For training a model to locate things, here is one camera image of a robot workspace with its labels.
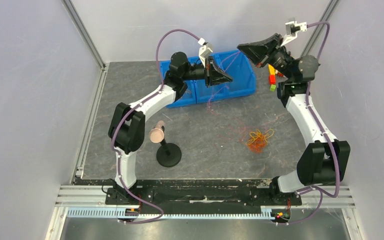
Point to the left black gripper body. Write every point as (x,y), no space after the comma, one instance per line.
(198,72)

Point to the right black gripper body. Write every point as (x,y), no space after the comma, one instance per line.
(273,48)

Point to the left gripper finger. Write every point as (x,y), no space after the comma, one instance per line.
(213,69)
(217,78)

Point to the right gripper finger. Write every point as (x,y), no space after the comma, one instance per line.
(266,45)
(254,53)

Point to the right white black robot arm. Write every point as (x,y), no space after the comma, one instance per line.
(322,166)

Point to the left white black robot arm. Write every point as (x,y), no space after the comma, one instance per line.
(127,127)

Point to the yellow block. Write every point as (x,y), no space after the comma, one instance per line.
(271,70)

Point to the right blue plastic bin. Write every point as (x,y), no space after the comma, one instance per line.
(237,65)

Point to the middle blue plastic bin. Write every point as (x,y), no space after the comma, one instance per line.
(213,93)

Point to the red block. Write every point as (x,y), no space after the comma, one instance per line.
(272,79)

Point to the green cube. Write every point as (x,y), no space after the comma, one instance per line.
(272,87)

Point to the pink microphone on black stand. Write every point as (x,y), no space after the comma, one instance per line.
(168,155)

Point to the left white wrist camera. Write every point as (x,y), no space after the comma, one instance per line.
(205,50)

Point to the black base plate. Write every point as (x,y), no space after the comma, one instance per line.
(254,192)

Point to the light blue cable comb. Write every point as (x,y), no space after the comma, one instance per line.
(127,213)

